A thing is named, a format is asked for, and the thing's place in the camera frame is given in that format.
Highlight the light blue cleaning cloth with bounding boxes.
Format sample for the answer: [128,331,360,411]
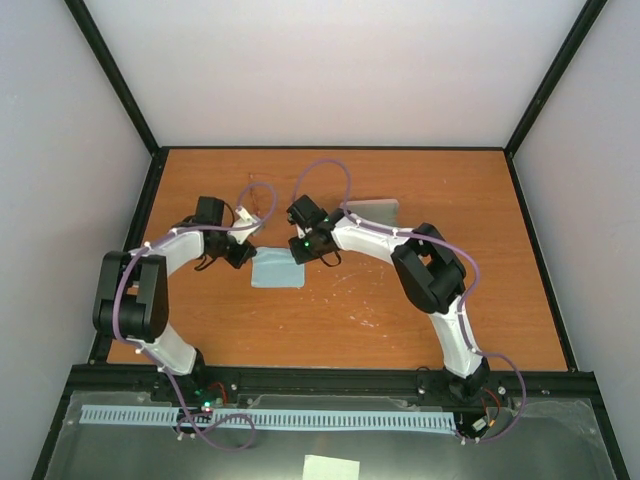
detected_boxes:
[251,247,305,289]

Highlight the pink glasses case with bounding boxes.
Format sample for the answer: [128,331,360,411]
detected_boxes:
[346,198,399,227]

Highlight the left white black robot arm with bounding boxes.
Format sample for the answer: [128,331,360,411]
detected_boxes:
[93,196,263,403]

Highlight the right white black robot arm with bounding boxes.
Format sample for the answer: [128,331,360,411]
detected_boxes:
[287,195,490,403]

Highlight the transparent red sunglasses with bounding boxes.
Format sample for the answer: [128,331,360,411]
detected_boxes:
[248,172,278,217]

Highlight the pale yellow paper note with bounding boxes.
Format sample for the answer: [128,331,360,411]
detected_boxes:
[302,455,360,480]

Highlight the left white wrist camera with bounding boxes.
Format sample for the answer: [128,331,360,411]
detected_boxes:
[227,206,264,244]

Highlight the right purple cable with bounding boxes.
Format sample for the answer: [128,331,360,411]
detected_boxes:
[291,158,528,446]

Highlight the light blue slotted cable duct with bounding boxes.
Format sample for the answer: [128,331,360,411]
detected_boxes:
[79,405,456,435]

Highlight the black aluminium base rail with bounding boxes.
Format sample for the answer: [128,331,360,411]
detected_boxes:
[69,364,598,407]

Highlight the left black frame post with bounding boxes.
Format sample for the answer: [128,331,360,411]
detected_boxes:
[64,0,160,156]

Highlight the black frame post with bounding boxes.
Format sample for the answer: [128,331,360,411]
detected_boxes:
[504,0,608,161]
[64,0,160,156]

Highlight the right black frame post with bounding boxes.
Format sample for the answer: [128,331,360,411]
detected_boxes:
[504,0,608,161]

